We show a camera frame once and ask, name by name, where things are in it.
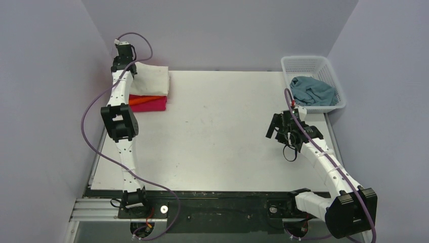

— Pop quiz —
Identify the white t shirt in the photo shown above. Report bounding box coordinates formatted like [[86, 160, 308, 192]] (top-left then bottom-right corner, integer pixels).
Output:
[[130, 62, 170, 96]]

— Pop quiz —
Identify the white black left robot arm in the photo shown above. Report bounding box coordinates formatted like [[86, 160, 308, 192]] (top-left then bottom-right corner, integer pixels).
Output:
[[101, 40, 151, 218]]

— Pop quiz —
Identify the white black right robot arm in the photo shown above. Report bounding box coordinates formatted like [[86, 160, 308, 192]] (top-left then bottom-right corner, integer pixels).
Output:
[[266, 107, 378, 238]]

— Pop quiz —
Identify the orange folded shirt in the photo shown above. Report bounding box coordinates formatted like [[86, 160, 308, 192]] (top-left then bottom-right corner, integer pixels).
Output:
[[128, 95, 167, 106]]

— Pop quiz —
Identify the teal crumpled shirt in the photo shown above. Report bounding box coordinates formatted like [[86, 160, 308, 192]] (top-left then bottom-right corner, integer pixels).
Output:
[[290, 76, 338, 106]]

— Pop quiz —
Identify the magenta folded shirt bottom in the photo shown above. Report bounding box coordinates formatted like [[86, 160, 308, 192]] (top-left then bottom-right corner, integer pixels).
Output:
[[131, 98, 167, 112]]

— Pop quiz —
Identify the white plastic basket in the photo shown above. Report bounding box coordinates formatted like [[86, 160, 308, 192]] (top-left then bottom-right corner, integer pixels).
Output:
[[280, 56, 346, 113]]

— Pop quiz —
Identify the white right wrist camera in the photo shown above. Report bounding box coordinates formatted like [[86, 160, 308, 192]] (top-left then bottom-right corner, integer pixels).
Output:
[[293, 106, 307, 121]]

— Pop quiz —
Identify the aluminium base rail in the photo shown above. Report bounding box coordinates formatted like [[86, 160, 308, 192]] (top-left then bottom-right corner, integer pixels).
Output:
[[70, 193, 309, 221]]

